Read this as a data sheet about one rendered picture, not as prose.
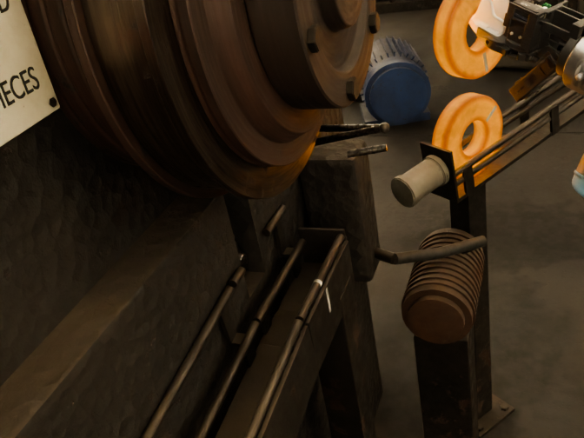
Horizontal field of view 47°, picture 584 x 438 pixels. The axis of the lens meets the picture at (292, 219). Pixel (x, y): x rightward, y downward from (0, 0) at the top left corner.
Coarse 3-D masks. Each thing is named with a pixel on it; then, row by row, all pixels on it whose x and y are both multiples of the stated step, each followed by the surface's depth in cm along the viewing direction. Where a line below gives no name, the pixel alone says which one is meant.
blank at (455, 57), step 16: (448, 0) 105; (464, 0) 104; (480, 0) 106; (448, 16) 104; (464, 16) 106; (448, 32) 105; (464, 32) 107; (448, 48) 106; (464, 48) 108; (480, 48) 111; (448, 64) 108; (464, 64) 109; (480, 64) 111
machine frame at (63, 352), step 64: (64, 128) 64; (0, 192) 57; (64, 192) 65; (128, 192) 74; (0, 256) 57; (64, 256) 65; (128, 256) 73; (192, 256) 77; (256, 256) 95; (0, 320) 58; (64, 320) 65; (128, 320) 66; (192, 320) 77; (0, 384) 58; (64, 384) 57; (128, 384) 66; (192, 384) 78; (320, 384) 121
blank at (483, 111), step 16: (464, 96) 118; (480, 96) 118; (448, 112) 117; (464, 112) 117; (480, 112) 119; (496, 112) 122; (448, 128) 116; (464, 128) 118; (480, 128) 123; (496, 128) 123; (432, 144) 119; (448, 144) 117; (480, 144) 123; (464, 160) 121
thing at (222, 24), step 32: (192, 0) 53; (224, 0) 55; (192, 32) 54; (224, 32) 56; (192, 64) 55; (224, 64) 58; (256, 64) 60; (224, 96) 59; (256, 96) 61; (224, 128) 60; (256, 128) 65; (288, 128) 67; (256, 160) 66; (288, 160) 73
